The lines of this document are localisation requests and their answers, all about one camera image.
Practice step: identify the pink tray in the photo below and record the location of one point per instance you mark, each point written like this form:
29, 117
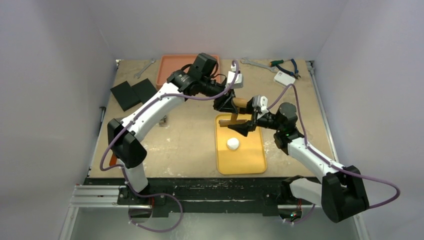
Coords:
174, 68

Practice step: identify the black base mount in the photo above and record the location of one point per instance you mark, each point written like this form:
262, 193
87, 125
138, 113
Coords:
224, 195

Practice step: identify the wooden dough roller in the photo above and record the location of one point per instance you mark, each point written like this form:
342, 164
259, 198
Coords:
236, 103

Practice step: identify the green blue pliers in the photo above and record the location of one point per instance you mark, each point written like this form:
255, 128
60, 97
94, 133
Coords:
279, 64

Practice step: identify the aluminium frame rail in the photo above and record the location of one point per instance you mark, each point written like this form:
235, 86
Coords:
92, 196

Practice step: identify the silver wrench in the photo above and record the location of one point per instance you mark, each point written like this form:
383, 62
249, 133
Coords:
246, 61
144, 68

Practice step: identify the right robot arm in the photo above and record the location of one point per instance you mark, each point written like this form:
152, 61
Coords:
339, 191

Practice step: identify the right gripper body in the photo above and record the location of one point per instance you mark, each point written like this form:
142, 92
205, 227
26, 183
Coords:
253, 118

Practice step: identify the black block left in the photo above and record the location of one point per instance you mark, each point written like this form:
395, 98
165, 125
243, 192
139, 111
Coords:
125, 96

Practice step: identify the black block right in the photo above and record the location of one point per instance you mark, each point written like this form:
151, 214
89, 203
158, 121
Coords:
144, 90

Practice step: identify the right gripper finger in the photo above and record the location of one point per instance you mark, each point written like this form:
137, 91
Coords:
245, 110
243, 128

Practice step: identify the black block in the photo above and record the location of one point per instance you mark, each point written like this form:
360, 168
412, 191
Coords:
125, 96
144, 90

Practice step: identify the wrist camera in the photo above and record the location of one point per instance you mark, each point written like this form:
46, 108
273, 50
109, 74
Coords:
234, 78
260, 103

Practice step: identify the left silver wrench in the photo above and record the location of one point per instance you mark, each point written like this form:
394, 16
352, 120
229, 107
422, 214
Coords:
144, 68

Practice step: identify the white dough ball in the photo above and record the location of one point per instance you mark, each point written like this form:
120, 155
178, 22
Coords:
233, 143

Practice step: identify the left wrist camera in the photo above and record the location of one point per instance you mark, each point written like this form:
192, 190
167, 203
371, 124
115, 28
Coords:
234, 78

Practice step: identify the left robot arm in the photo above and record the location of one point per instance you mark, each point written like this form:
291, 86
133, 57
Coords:
125, 136

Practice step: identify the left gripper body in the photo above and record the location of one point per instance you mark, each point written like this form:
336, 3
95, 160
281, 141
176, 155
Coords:
219, 102

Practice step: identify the white small box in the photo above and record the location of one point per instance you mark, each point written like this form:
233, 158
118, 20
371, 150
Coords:
283, 78

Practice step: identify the right silver wrench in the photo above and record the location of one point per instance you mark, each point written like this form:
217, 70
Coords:
246, 61

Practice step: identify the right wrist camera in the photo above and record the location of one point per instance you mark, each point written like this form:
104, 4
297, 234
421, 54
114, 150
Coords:
260, 103

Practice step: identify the yellow tray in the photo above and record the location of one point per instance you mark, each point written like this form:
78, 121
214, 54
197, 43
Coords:
248, 158

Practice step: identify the metal ring cutter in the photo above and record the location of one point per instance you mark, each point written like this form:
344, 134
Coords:
163, 121

